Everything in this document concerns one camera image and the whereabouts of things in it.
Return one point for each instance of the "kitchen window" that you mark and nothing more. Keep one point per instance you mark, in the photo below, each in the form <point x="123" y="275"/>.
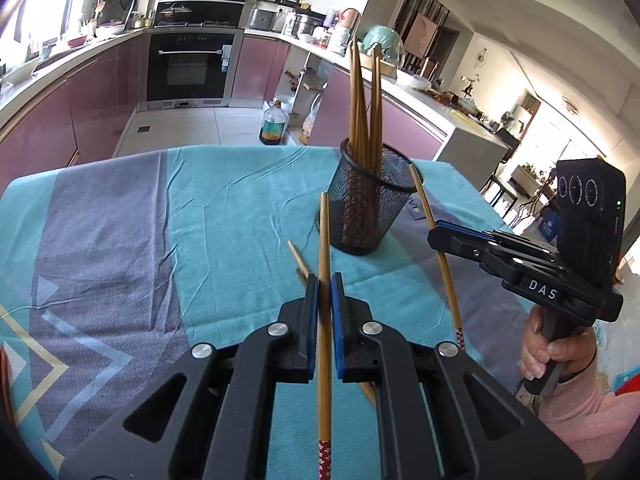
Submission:
<point x="45" y="0"/>

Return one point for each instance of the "black mesh pen holder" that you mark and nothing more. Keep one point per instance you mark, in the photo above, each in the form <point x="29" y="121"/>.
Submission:
<point x="395" y="195"/>

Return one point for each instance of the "pink base cabinets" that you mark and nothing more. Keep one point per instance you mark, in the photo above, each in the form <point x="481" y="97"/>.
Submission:
<point x="90" y="100"/>
<point x="260" y="67"/>

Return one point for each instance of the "single red-tipped chopstick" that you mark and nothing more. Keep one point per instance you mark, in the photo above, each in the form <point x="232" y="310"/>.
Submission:
<point x="298" y="260"/>
<point x="449" y="290"/>
<point x="325" y="240"/>

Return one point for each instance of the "wall clock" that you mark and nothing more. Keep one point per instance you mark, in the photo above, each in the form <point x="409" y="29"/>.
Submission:
<point x="481" y="57"/>

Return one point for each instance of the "black built-in oven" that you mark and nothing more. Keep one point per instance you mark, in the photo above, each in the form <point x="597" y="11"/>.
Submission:
<point x="190" y="67"/>

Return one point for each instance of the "steel pot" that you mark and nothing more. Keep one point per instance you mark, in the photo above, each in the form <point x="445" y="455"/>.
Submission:
<point x="306" y="24"/>

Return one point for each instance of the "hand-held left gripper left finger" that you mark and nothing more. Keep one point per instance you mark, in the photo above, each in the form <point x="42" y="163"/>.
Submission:
<point x="311" y="340"/>

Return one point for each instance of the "glass lidded wok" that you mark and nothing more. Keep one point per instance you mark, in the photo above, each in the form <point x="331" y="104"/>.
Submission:
<point x="175" y="11"/>

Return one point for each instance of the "blue grey printed tablecloth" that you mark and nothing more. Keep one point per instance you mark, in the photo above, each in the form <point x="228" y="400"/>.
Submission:
<point x="200" y="240"/>

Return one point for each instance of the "pink sleeved right forearm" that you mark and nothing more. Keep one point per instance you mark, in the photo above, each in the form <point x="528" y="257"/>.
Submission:
<point x="585" y="420"/>

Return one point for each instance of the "white kitchen countertop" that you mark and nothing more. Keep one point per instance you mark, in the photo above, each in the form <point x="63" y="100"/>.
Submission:
<point x="425" y="105"/>

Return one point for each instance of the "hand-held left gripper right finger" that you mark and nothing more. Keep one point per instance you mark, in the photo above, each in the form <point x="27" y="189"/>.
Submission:
<point x="338" y="340"/>

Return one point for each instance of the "white plastic bag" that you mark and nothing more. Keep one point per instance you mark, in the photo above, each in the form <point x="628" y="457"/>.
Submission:
<point x="412" y="80"/>

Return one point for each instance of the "white bucket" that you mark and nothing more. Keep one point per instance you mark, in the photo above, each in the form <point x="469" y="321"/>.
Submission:
<point x="285" y="102"/>

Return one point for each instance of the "silver rice cooker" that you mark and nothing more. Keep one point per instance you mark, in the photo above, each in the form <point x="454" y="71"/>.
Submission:
<point x="261" y="19"/>

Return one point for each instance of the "person's right hand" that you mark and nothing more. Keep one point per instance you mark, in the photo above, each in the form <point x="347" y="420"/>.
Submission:
<point x="575" y="352"/>

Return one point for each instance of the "green plastic-covered appliance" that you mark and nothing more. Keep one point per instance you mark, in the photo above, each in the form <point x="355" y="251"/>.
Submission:
<point x="392" y="42"/>

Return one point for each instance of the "yellow flat box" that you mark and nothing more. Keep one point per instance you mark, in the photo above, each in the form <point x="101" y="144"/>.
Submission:
<point x="465" y="119"/>

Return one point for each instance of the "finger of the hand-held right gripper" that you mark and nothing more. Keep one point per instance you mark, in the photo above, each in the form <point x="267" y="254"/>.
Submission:
<point x="450" y="242"/>
<point x="460" y="227"/>

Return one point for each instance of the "framed wall painting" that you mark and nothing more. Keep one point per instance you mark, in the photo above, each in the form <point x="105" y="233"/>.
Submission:
<point x="419" y="34"/>

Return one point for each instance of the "cooking oil bottle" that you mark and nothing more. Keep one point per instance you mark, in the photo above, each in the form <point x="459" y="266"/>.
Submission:
<point x="274" y="127"/>

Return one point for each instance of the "bunch of wooden chopsticks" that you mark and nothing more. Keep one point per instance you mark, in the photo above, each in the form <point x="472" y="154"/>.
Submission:
<point x="375" y="110"/>

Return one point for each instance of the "pink thermos kettle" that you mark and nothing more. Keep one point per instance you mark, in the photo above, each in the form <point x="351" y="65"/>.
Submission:
<point x="350" y="20"/>

